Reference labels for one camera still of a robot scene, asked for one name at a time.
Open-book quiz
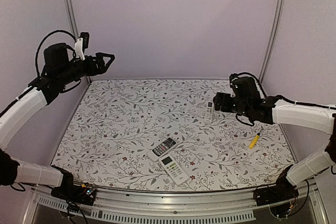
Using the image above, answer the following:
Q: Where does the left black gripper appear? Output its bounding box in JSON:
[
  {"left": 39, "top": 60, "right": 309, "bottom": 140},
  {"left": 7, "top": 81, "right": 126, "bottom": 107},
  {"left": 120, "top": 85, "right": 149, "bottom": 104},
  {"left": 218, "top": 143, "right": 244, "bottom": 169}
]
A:
[{"left": 57, "top": 51, "right": 114, "bottom": 84}]

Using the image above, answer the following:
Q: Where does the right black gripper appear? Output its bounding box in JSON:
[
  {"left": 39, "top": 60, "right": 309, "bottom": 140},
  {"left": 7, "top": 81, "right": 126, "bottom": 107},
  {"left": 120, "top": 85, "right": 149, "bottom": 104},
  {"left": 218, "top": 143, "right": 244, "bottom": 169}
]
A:
[{"left": 214, "top": 91, "right": 251, "bottom": 118}]

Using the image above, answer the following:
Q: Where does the slim white remote control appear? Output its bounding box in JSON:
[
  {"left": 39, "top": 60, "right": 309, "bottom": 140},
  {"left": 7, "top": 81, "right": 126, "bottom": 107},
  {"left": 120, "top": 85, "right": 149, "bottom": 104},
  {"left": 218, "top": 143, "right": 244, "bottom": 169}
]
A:
[{"left": 204, "top": 101, "right": 221, "bottom": 124}]

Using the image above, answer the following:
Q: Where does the yellow pry tool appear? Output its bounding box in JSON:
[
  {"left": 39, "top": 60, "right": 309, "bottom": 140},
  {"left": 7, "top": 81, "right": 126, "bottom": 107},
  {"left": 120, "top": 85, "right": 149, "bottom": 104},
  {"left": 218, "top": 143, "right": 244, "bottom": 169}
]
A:
[{"left": 249, "top": 133, "right": 260, "bottom": 149}]

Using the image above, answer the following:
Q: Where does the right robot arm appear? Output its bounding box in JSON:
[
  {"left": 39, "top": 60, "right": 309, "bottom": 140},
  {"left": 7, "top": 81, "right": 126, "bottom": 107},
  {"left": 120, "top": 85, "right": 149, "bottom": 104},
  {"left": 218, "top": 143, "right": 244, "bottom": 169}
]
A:
[{"left": 213, "top": 72, "right": 335, "bottom": 201}]

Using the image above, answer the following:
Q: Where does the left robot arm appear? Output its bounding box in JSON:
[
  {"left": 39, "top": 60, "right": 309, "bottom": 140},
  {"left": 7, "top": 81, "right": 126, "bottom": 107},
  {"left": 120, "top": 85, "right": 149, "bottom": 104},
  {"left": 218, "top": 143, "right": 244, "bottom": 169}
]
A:
[{"left": 1, "top": 41, "right": 115, "bottom": 200}]

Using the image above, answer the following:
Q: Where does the white remote with display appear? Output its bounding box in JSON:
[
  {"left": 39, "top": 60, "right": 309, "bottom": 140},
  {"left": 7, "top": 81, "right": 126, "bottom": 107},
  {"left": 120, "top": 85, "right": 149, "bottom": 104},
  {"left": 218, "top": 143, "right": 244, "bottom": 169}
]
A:
[{"left": 159, "top": 154, "right": 190, "bottom": 185}]

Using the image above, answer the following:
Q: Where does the black-faced white remote control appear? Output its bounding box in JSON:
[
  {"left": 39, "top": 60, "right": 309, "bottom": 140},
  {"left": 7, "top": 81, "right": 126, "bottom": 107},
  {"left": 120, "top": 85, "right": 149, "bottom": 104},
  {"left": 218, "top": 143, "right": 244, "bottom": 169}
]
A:
[{"left": 147, "top": 137, "right": 177, "bottom": 162}]

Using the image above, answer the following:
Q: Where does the floral patterned table mat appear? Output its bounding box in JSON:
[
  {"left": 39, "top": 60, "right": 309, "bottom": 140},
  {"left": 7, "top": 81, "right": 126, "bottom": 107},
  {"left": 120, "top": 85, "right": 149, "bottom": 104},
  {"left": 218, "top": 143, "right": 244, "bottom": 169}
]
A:
[{"left": 52, "top": 80, "right": 294, "bottom": 192}]

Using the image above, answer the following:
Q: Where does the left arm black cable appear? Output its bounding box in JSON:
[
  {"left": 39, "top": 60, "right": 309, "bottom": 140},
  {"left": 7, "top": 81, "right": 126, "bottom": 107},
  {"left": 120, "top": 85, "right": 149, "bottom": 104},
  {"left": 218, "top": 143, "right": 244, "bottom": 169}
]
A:
[{"left": 35, "top": 30, "right": 79, "bottom": 78}]

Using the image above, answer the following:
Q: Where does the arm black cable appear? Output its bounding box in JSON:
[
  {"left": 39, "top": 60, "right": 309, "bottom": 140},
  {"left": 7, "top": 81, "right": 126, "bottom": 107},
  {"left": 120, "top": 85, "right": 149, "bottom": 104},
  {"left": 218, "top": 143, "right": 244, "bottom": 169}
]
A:
[
  {"left": 229, "top": 71, "right": 336, "bottom": 110},
  {"left": 35, "top": 30, "right": 79, "bottom": 78}
]

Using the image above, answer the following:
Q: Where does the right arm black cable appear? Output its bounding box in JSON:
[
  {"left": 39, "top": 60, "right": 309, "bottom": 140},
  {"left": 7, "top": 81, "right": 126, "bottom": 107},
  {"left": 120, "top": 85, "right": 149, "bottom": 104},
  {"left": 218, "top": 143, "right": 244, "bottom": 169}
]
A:
[{"left": 229, "top": 71, "right": 336, "bottom": 110}]

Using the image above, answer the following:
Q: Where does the left aluminium frame post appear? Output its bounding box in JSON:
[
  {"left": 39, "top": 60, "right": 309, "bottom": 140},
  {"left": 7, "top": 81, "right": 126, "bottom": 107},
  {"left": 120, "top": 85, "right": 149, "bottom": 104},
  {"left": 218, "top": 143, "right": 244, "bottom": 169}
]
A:
[{"left": 64, "top": 0, "right": 79, "bottom": 38}]

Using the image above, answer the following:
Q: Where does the aluminium frame post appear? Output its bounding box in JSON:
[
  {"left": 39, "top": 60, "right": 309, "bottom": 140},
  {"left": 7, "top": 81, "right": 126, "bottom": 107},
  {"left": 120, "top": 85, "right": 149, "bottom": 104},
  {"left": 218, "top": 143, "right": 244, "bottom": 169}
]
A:
[
  {"left": 259, "top": 0, "right": 285, "bottom": 83},
  {"left": 64, "top": 0, "right": 79, "bottom": 38}
]

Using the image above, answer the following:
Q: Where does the front aluminium rail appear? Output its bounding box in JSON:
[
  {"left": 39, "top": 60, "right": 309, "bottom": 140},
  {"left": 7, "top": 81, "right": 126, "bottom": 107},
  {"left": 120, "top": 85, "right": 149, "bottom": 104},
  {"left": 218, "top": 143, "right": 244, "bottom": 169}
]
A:
[{"left": 24, "top": 180, "right": 329, "bottom": 223}]

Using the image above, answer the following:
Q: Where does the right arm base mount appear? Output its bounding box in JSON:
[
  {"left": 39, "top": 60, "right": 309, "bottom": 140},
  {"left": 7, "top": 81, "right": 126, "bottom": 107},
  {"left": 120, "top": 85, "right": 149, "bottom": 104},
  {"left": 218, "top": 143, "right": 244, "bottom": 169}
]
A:
[{"left": 253, "top": 182, "right": 299, "bottom": 219}]

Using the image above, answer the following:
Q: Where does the right aluminium frame post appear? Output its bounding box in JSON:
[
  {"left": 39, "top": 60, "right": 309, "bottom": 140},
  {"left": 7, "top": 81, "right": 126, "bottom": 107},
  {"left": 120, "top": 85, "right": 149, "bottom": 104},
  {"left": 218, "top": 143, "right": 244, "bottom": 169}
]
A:
[{"left": 259, "top": 0, "right": 285, "bottom": 83}]

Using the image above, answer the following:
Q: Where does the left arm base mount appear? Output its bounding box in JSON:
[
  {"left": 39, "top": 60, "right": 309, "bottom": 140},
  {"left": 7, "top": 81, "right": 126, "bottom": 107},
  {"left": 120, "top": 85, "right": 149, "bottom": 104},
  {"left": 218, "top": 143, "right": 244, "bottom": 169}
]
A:
[{"left": 50, "top": 183, "right": 97, "bottom": 206}]

